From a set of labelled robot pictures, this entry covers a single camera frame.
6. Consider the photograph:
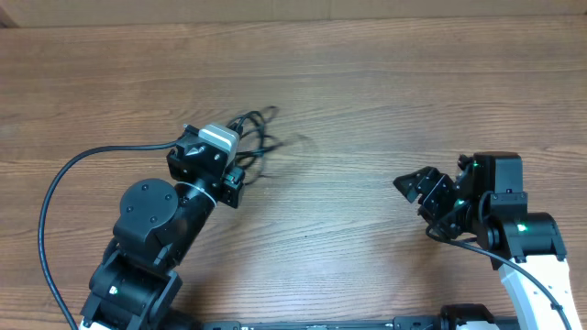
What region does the camera cable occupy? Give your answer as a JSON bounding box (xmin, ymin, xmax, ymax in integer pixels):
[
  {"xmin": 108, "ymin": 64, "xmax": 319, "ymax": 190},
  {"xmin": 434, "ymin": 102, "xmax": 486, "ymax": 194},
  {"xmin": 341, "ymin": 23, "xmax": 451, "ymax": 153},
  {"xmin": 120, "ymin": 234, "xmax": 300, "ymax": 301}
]
[
  {"xmin": 425, "ymin": 190, "xmax": 572, "ymax": 330},
  {"xmin": 38, "ymin": 139, "xmax": 180, "ymax": 330}
]

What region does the left camera cable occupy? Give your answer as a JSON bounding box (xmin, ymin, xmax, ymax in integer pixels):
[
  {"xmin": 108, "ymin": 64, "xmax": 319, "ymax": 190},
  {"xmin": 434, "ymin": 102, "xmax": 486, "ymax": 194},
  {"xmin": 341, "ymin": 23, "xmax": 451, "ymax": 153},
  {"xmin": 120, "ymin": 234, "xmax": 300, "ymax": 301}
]
[{"xmin": 38, "ymin": 139, "xmax": 180, "ymax": 330}]

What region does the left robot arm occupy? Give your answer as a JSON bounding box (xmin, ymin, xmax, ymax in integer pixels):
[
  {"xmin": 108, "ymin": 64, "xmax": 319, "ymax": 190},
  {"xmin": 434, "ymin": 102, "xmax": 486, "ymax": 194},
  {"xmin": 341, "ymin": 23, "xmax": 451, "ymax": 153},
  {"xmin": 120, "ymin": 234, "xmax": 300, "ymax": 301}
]
[{"xmin": 80, "ymin": 124, "xmax": 245, "ymax": 329}]

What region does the right camera cable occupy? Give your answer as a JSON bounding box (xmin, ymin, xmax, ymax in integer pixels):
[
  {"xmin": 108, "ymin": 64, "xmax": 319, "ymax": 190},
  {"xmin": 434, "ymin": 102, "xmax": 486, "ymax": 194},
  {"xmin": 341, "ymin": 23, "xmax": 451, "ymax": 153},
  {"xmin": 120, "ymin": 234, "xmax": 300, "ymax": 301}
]
[{"xmin": 425, "ymin": 190, "xmax": 572, "ymax": 330}]

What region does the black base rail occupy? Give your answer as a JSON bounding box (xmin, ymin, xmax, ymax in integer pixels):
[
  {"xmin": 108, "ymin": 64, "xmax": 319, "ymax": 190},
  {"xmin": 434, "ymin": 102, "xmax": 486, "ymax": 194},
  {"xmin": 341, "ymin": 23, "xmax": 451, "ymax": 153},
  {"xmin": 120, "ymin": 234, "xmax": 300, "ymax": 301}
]
[{"xmin": 183, "ymin": 302, "xmax": 519, "ymax": 330}]

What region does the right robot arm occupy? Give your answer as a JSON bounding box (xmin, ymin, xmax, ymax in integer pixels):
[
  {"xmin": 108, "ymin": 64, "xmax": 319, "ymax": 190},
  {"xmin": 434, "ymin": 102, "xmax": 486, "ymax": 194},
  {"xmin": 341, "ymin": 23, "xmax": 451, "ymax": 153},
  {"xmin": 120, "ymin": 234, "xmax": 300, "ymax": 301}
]
[{"xmin": 393, "ymin": 151, "xmax": 581, "ymax": 329}]

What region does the black cable bundle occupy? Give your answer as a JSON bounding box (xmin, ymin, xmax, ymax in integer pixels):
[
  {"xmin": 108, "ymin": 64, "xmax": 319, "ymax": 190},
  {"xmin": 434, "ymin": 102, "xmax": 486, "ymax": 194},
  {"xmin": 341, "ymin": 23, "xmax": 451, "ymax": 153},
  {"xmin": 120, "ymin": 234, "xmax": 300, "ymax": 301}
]
[{"xmin": 227, "ymin": 104, "xmax": 288, "ymax": 187}]

